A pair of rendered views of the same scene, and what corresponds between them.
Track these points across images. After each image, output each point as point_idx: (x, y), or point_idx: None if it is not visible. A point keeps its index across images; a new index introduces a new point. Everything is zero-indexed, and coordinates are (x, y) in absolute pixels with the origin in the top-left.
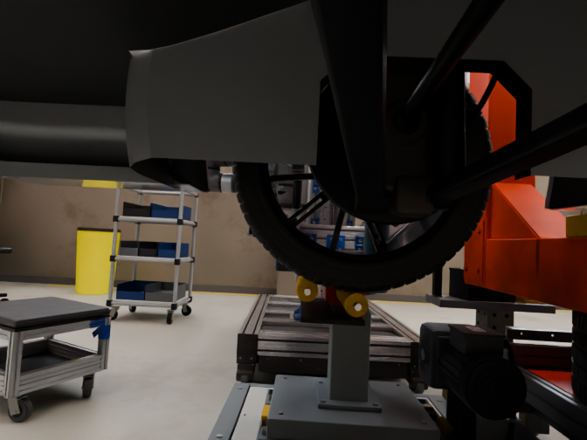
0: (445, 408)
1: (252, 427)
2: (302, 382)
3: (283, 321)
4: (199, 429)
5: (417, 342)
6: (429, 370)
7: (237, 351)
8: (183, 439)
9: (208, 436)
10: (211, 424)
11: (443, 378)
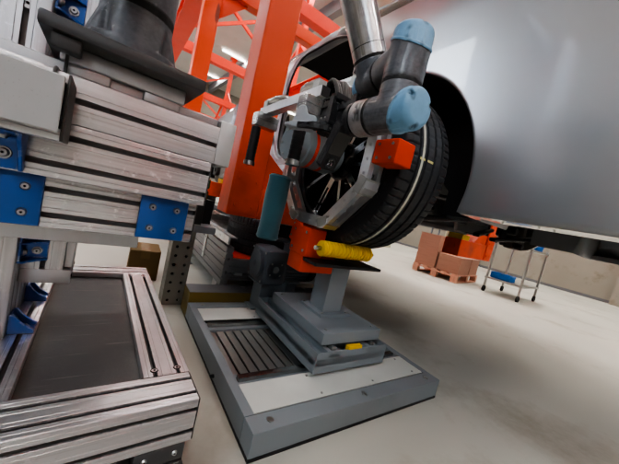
0: (215, 304)
1: (333, 382)
2: (323, 322)
3: (15, 363)
4: (332, 461)
5: (147, 272)
6: (283, 276)
7: (192, 432)
8: (360, 463)
9: (336, 444)
10: (316, 455)
11: (287, 276)
